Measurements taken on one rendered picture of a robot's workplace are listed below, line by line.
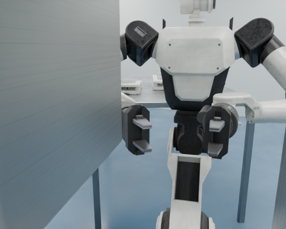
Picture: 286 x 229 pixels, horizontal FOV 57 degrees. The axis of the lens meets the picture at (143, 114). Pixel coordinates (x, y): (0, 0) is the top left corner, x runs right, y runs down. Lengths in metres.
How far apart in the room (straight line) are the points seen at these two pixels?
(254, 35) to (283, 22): 4.06
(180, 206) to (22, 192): 0.82
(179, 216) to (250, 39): 0.64
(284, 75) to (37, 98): 0.85
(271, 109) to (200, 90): 0.25
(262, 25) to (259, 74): 4.04
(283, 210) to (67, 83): 0.32
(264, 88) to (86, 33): 4.88
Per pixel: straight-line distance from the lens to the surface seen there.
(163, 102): 1.62
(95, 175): 1.78
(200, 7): 1.01
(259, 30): 1.01
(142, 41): 1.00
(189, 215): 0.97
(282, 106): 0.86
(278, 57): 0.97
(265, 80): 5.05
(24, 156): 0.17
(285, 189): 0.41
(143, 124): 0.57
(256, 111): 0.82
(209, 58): 0.93
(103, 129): 0.29
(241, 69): 5.04
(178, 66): 0.94
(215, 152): 0.58
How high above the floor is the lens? 1.22
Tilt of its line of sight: 14 degrees down
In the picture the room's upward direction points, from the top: straight up
